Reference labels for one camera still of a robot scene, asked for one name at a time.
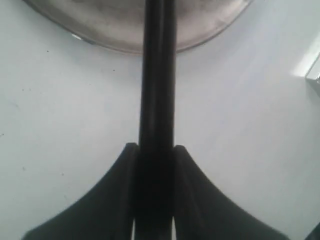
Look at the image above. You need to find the round stainless steel plate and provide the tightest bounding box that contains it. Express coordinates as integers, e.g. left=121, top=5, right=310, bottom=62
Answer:
left=26, top=0, right=252, bottom=55

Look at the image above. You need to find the black handled knife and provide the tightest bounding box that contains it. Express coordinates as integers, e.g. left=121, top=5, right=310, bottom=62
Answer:
left=135, top=0, right=177, bottom=240

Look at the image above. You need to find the chrome wire utensil holder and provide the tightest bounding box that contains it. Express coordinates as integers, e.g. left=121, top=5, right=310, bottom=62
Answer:
left=305, top=54, right=320, bottom=86

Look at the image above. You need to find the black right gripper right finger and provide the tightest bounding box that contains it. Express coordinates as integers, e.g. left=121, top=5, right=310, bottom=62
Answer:
left=173, top=145, right=287, bottom=240

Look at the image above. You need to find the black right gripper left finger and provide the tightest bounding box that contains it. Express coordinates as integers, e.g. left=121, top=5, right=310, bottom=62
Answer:
left=23, top=143, right=139, bottom=240

